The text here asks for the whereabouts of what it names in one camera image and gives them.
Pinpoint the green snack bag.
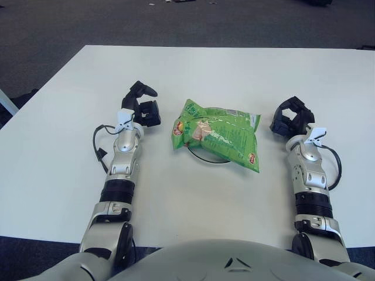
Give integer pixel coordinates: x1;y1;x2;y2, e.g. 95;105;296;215
170;98;261;174

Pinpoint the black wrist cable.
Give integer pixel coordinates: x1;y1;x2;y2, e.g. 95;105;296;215
321;145;343;191
93;124;124;173

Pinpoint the grey robot torso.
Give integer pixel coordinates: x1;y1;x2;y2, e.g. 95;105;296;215
67;238;375;281

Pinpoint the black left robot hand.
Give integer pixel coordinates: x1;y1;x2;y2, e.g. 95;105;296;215
116;81;161;132

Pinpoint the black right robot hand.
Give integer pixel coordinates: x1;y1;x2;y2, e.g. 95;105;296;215
269;96;328;147

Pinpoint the white plate black rim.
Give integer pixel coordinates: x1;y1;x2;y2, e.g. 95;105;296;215
187;145;232;166

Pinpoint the white table leg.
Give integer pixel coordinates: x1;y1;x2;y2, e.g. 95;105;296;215
0;87;20;115

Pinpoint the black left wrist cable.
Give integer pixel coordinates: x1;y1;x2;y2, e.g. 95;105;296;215
93;124;124;173

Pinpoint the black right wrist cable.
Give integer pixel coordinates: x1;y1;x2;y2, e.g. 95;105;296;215
321;145;343;191

